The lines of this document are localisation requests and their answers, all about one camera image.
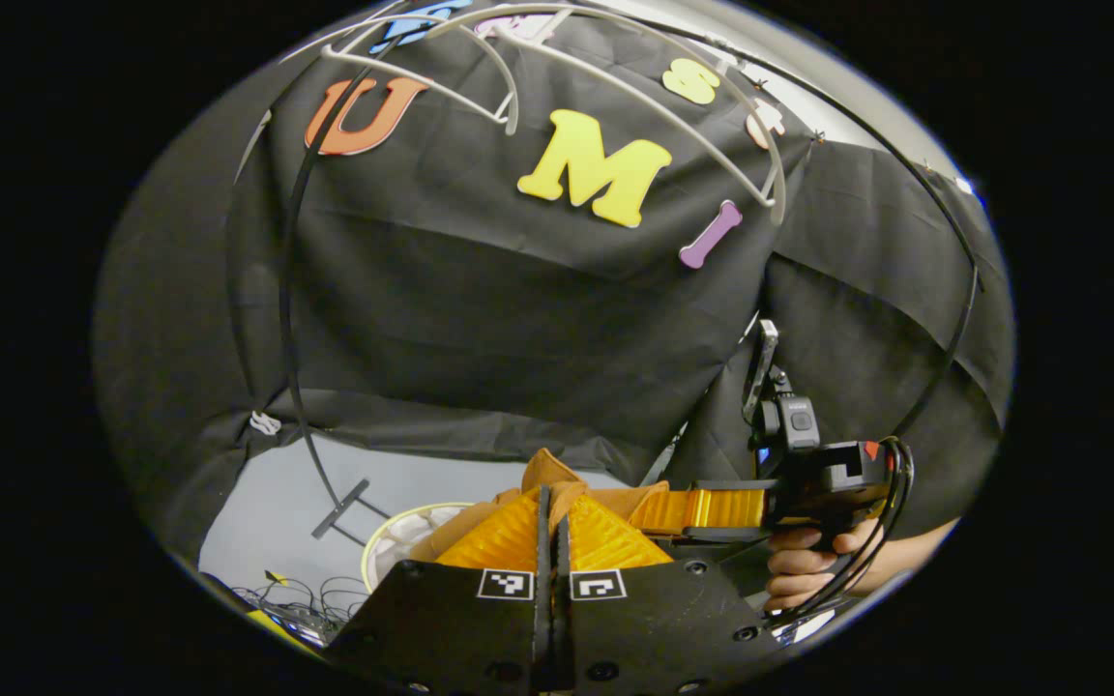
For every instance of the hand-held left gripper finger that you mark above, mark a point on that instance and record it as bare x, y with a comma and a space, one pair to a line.
563, 619
544, 619

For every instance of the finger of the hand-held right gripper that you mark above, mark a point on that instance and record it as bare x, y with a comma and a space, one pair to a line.
721, 509

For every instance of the brown shirt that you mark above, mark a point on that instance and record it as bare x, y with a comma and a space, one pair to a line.
547, 474

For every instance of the white laundry hamper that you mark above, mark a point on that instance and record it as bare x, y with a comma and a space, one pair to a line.
393, 551

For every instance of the white hanger with wrapped hook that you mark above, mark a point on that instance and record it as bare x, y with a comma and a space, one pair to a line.
654, 126

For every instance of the black clothes rack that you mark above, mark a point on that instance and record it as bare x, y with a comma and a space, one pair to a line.
284, 290

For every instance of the white empty clothes hanger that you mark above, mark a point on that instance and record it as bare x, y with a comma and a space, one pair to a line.
422, 84

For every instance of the black backdrop cloth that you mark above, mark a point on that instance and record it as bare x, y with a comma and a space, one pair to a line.
518, 319

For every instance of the small white clip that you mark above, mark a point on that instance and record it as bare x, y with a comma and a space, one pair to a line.
265, 422

